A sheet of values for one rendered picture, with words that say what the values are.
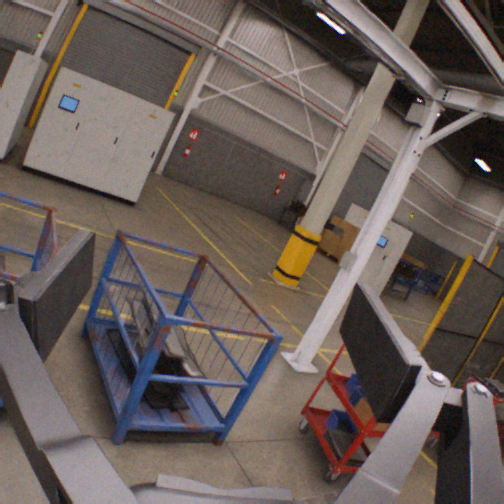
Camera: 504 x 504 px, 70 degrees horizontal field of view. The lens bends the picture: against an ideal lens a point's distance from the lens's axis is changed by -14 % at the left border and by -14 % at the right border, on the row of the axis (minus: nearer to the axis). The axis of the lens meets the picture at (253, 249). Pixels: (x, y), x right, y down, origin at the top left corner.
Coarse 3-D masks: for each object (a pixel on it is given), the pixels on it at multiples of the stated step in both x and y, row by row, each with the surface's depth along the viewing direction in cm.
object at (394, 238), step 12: (384, 228) 1036; (396, 228) 1006; (384, 240) 1024; (396, 240) 998; (408, 240) 1023; (372, 252) 1049; (384, 252) 1018; (396, 252) 1017; (372, 264) 1039; (384, 264) 1012; (396, 264) 1038; (360, 276) 1061; (372, 276) 1030; (384, 276) 1032
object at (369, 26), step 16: (320, 0) 292; (336, 0) 300; (352, 0) 304; (336, 16) 310; (352, 16) 313; (368, 16) 319; (368, 32) 327; (384, 32) 334; (384, 48) 341; (400, 48) 349; (400, 64) 357; (416, 64) 366; (416, 80) 366; (432, 80) 385; (432, 96) 384; (448, 96) 380; (464, 96) 364; (480, 96) 348; (496, 96) 327; (496, 112) 331
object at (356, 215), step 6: (354, 204) 1422; (354, 210) 1416; (360, 210) 1395; (366, 210) 1411; (348, 216) 1431; (354, 216) 1410; (360, 216) 1406; (366, 216) 1422; (354, 222) 1404; (360, 222) 1419; (360, 228) 1432; (336, 234) 1455
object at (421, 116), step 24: (336, 24) 312; (408, 120) 397; (432, 120) 396; (408, 144) 403; (408, 168) 406; (384, 192) 413; (384, 216) 417; (360, 240) 424; (360, 264) 428; (336, 288) 436; (336, 312) 441; (312, 336) 445; (288, 360) 450
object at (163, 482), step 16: (160, 480) 8; (176, 480) 8; (192, 480) 8; (144, 496) 7; (160, 496) 7; (176, 496) 7; (192, 496) 8; (208, 496) 8; (224, 496) 8; (240, 496) 8; (256, 496) 8; (272, 496) 8; (288, 496) 8
